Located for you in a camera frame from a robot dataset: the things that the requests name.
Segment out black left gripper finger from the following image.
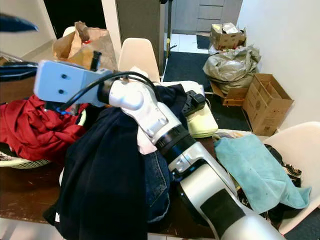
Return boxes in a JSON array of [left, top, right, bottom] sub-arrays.
[[0, 61, 40, 82], [0, 14, 40, 34]]

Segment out dark red shirt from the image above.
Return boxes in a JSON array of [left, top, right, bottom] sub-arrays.
[[0, 94, 88, 166]]

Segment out navy blue shirt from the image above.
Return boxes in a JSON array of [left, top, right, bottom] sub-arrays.
[[43, 105, 151, 240]]

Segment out brown paper bag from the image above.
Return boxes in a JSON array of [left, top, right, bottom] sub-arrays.
[[52, 21, 118, 71]]

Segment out cream plastic chair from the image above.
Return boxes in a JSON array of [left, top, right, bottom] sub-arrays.
[[262, 121, 320, 236], [62, 26, 78, 38], [117, 37, 163, 83]]

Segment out tall grey cabinet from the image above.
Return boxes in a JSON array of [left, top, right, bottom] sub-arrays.
[[114, 0, 173, 76]]

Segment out white garment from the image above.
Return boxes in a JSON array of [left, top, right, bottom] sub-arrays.
[[135, 127, 158, 156]]

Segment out black device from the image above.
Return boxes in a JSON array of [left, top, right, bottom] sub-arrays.
[[182, 90, 207, 117]]

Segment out black floor mat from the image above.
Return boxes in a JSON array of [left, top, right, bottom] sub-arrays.
[[195, 34, 212, 50]]

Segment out grey kitchen cabinets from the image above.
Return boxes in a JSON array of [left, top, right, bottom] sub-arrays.
[[172, 0, 243, 36]]

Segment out pale yellow cloth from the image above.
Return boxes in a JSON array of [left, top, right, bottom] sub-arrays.
[[187, 105, 220, 139]]

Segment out small filled cardboard box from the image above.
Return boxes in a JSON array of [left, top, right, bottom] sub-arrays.
[[210, 22, 247, 51]]

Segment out olive garbage bag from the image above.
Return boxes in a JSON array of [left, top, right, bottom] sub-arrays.
[[202, 45, 262, 93]]

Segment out blue denim jeans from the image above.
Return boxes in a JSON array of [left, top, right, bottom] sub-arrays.
[[142, 150, 173, 223]]

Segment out flat brown cardboard box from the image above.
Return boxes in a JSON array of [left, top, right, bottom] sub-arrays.
[[210, 80, 248, 107]]

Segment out large open cardboard box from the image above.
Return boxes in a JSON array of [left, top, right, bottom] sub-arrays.
[[242, 73, 295, 137]]

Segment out teal towel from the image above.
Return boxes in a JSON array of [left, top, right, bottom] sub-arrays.
[[212, 134, 312, 215]]

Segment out black patterned cloth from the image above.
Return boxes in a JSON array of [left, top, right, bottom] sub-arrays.
[[265, 145, 303, 201]]

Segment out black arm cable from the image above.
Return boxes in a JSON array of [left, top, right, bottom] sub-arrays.
[[57, 71, 158, 113]]

